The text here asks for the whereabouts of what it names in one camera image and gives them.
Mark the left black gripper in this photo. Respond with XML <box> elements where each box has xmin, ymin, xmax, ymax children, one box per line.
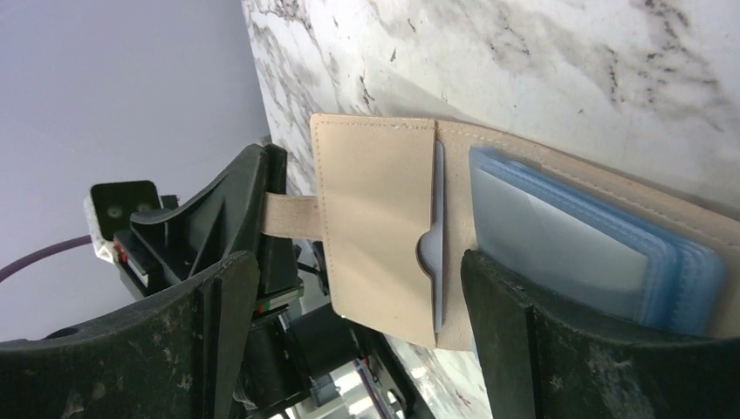
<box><xmin>130</xmin><ymin>144</ymin><xmax>416</xmax><ymax>418</ymax></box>

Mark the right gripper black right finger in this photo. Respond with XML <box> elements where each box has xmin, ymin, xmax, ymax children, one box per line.
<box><xmin>460</xmin><ymin>250</ymin><xmax>739</xmax><ymax>418</ymax></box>

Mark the white card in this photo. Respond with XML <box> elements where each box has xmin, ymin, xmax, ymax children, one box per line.
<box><xmin>417</xmin><ymin>141</ymin><xmax>444</xmax><ymax>333</ymax></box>

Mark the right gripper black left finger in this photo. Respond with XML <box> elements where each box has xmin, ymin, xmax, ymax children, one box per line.
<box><xmin>1</xmin><ymin>251</ymin><xmax>259</xmax><ymax>418</ymax></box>

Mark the beige leather card holder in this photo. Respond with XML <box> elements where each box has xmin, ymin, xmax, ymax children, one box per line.
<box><xmin>284</xmin><ymin>113</ymin><xmax>739</xmax><ymax>351</ymax></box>

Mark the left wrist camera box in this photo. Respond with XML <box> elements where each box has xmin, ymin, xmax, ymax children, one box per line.
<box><xmin>83</xmin><ymin>180</ymin><xmax>161</xmax><ymax>264</ymax></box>

